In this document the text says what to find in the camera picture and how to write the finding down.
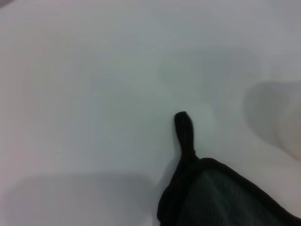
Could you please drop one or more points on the dark blue rag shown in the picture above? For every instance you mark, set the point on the dark blue rag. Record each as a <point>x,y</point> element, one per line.
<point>211,193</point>

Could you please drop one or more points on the white paper cup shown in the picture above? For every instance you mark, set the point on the white paper cup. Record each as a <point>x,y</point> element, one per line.
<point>294,129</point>

